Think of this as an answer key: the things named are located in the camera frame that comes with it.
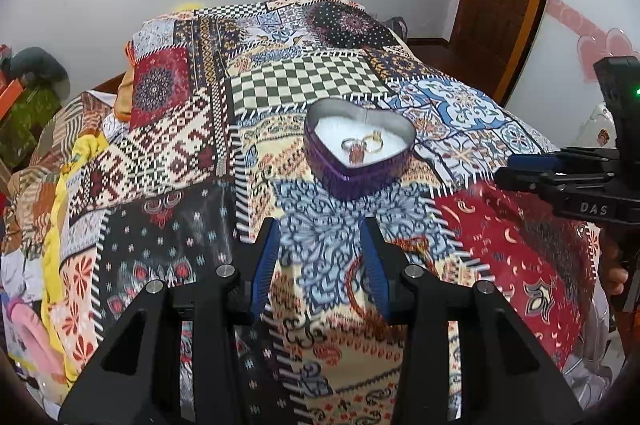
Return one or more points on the grey plush toy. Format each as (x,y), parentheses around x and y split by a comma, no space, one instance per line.
(40,65)

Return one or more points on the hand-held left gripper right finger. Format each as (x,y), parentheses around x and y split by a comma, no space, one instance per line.
(374,265)

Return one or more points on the white printed cloth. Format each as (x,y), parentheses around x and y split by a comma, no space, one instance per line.
(595,355)

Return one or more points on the person's right hand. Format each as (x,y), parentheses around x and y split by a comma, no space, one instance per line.
(614,272)

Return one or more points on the yellow cloth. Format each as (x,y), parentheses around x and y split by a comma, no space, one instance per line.
(52,255)

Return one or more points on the pink round item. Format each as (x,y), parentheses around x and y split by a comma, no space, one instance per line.
(42,345)

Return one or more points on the orange pillow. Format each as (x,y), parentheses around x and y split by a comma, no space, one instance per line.
(124,97)

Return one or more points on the grey cloth bundle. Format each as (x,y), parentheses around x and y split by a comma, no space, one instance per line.
(396,27)

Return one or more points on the patchwork patterned blanket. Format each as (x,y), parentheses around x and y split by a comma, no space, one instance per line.
(310,70)

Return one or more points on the pink heart wall decoration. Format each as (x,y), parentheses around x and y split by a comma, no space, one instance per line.
(590,40)

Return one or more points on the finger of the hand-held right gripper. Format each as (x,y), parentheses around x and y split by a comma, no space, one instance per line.
(530,185)
(535,161)

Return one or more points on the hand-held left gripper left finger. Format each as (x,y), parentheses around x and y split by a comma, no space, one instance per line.
(264,262)

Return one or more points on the orange box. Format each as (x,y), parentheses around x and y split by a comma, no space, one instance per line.
(10,97)

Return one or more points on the green patterned cloth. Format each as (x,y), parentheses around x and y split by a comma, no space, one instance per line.
(25,120)

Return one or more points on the purple heart-shaped tin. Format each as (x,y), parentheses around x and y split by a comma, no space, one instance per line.
(345,180)

